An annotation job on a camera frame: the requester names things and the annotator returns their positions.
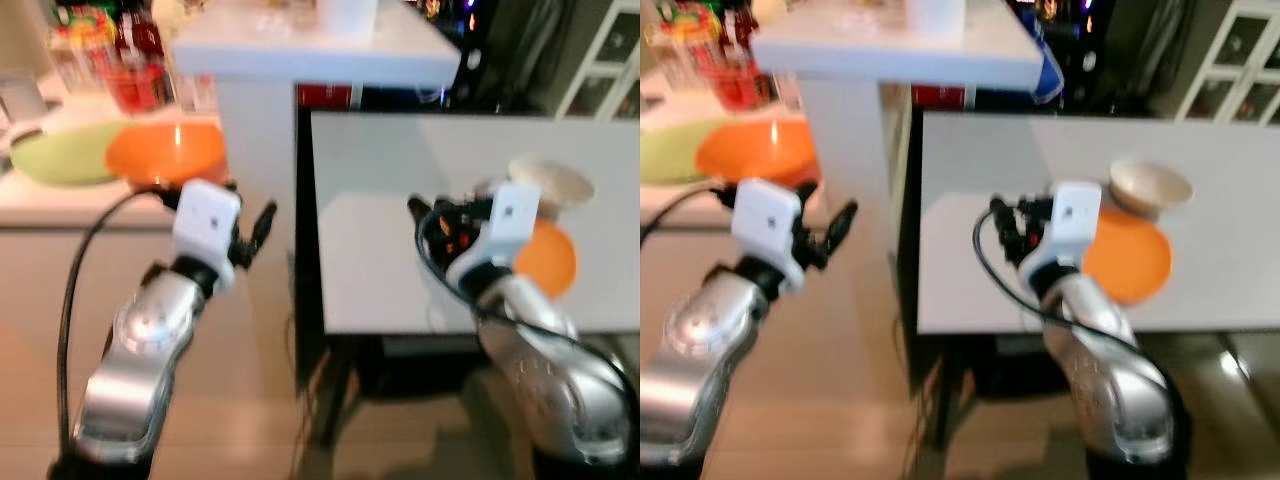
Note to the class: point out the green plate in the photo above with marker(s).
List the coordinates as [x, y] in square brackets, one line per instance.
[670, 152]
[60, 158]

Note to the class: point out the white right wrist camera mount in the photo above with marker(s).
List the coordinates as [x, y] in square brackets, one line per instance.
[1070, 215]
[510, 220]

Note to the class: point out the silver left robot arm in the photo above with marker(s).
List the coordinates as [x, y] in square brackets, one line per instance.
[140, 340]
[700, 340]

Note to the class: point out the large orange plate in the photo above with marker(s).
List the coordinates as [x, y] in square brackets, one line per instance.
[165, 152]
[755, 150]

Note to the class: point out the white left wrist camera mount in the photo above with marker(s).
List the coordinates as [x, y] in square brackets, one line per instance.
[765, 215]
[205, 220]

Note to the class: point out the red plastic container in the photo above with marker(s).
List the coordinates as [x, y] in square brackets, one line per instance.
[735, 85]
[138, 88]

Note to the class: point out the white cylinder container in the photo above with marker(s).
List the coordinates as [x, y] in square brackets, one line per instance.
[348, 15]

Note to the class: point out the white glass door cabinet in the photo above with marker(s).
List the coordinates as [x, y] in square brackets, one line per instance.
[1235, 60]
[605, 60]

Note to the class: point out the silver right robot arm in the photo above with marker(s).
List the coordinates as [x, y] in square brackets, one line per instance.
[1110, 370]
[545, 370]

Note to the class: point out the small orange plate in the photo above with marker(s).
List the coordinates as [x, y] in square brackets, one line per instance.
[550, 260]
[1130, 260]

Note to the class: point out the red box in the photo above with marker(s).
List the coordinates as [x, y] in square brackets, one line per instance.
[937, 97]
[325, 96]

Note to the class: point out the blue and white bag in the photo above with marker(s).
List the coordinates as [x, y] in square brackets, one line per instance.
[1047, 60]

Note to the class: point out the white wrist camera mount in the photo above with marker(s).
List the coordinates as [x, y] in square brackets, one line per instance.
[1070, 215]
[205, 220]
[765, 215]
[510, 220]

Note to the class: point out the white table with black frame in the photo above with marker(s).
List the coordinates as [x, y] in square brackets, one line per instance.
[400, 260]
[1230, 270]

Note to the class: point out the white raised bar counter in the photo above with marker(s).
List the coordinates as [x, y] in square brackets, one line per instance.
[300, 50]
[880, 50]

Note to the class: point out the white bowl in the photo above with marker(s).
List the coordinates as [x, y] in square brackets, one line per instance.
[555, 182]
[1150, 185]

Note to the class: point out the white kitchen counter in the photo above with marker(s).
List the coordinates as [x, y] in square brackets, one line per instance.
[675, 207]
[60, 207]

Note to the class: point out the grey white mug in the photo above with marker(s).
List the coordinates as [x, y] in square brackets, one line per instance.
[18, 100]

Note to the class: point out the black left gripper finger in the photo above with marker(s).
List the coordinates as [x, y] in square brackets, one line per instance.
[842, 225]
[265, 225]

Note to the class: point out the colourful snack packet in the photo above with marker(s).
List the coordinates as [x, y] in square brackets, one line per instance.
[685, 22]
[85, 25]

